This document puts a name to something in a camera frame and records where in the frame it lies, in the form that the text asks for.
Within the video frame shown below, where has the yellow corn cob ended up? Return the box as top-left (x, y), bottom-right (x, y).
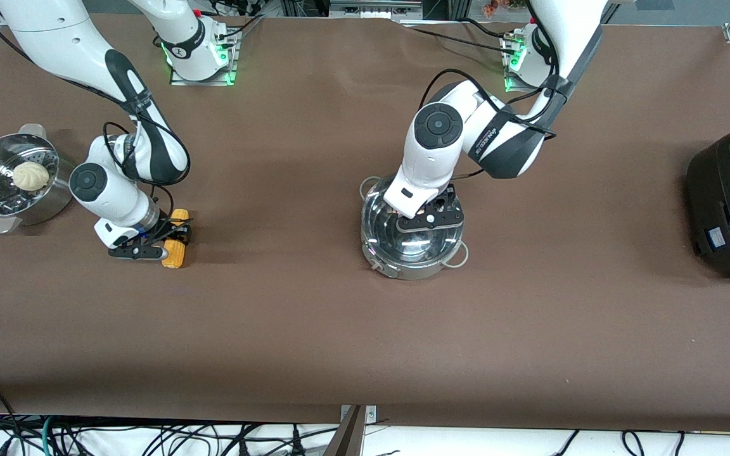
top-left (161, 208), bottom-right (190, 269)

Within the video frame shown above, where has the glass pot lid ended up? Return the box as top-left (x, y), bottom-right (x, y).
top-left (361, 177), bottom-right (465, 263)

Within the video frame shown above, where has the stainless steel pot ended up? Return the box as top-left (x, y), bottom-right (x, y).
top-left (359, 174), bottom-right (470, 281)

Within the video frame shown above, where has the steel steamer basket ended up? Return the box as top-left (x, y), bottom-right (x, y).
top-left (0, 123), bottom-right (79, 235)

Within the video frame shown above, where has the white steamed bun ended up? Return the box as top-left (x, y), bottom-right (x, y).
top-left (11, 161), bottom-right (49, 192)

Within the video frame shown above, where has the brown table cover sheet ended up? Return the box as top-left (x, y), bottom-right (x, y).
top-left (0, 9), bottom-right (730, 431)

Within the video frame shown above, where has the grey background device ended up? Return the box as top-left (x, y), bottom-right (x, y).
top-left (329, 0), bottom-right (424, 21)

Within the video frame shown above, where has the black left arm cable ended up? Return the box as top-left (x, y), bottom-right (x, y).
top-left (419, 0), bottom-right (559, 184)

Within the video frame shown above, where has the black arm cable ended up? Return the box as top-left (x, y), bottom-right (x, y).
top-left (0, 19), bottom-right (191, 222)
top-left (419, 0), bottom-right (559, 184)

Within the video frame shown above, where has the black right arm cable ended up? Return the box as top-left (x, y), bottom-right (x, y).
top-left (0, 19), bottom-right (191, 222)

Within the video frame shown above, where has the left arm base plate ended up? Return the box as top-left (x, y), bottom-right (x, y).
top-left (503, 35), bottom-right (572, 94)

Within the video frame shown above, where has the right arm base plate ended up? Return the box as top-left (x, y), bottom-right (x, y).
top-left (169, 28), bottom-right (239, 86)

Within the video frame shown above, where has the black table cable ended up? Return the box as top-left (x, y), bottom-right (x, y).
top-left (459, 18), bottom-right (516, 40)
top-left (400, 25), bottom-right (518, 56)

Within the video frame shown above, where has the metal table edge bracket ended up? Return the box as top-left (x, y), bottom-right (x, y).
top-left (340, 404), bottom-right (377, 425)

